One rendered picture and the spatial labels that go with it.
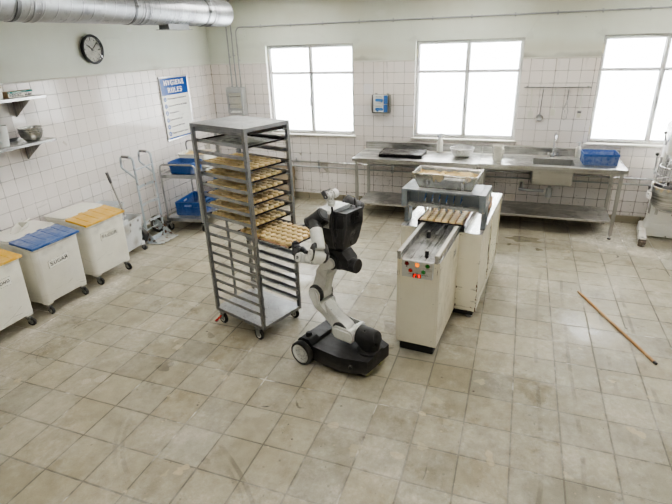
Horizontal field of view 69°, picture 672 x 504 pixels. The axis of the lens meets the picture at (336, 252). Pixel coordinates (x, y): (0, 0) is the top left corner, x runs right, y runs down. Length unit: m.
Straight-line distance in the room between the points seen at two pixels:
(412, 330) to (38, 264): 3.50
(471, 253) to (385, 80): 3.72
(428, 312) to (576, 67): 4.28
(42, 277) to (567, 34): 6.51
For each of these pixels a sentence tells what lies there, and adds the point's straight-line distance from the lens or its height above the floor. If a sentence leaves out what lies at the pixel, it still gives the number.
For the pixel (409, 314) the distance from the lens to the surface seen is 4.00.
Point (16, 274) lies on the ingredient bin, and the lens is 5.23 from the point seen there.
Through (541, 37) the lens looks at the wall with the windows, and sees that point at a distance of 7.19.
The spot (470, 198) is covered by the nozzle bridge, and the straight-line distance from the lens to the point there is 4.33.
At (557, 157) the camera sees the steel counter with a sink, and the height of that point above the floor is 0.88.
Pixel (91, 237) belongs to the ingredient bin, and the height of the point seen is 0.57.
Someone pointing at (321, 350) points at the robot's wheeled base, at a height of 0.17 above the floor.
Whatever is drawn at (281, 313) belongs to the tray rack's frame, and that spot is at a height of 0.15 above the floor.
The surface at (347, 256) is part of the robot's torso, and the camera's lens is 3.58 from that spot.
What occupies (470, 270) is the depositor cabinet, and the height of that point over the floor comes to 0.49.
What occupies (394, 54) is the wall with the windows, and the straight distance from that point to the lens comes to 7.39.
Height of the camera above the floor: 2.38
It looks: 23 degrees down
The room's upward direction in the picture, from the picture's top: 2 degrees counter-clockwise
